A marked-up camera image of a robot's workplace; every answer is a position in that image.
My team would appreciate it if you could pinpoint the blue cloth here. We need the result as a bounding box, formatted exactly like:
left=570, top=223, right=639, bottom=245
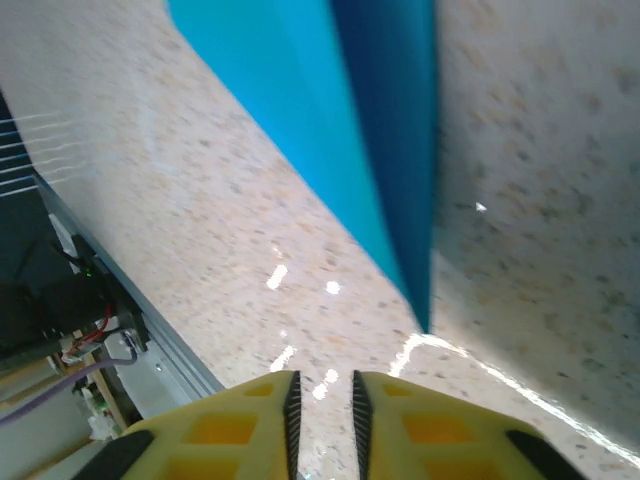
left=166, top=0, right=437, bottom=335

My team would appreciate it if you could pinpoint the small green LED board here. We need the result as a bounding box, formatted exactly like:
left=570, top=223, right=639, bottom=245
left=69, top=234, right=104, bottom=281

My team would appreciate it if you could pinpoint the long aluminium mounting rail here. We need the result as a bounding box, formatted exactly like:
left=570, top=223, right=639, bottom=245
left=34, top=174, right=226, bottom=401

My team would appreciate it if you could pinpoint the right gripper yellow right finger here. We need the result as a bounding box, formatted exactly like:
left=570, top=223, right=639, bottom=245
left=352, top=369, right=592, bottom=480

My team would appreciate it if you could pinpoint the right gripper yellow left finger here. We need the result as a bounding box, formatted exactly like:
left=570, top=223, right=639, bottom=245
left=82, top=369, right=303, bottom=480

